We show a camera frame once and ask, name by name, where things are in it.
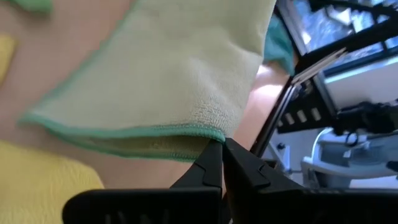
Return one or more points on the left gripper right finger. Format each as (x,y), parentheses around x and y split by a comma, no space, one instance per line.
(248,186)

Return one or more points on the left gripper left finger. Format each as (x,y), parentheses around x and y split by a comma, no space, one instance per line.
(205,174)

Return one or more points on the pale green teal-edged towel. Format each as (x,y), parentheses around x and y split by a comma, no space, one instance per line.
(171,77)

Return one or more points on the plain yellow microfiber towel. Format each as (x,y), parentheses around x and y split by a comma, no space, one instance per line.
(40,186)

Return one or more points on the yellow towel with white label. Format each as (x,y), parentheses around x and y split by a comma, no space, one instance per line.
(5,56)

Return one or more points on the bright green microfiber towel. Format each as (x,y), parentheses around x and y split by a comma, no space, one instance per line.
(34,4)

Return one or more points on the teal microfiber towel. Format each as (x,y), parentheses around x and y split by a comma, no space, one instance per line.
(276,43)

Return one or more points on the black perforated rack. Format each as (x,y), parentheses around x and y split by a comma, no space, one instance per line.
(323,99)

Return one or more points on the black aluminium table frame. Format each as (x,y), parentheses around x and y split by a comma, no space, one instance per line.
(270,121)

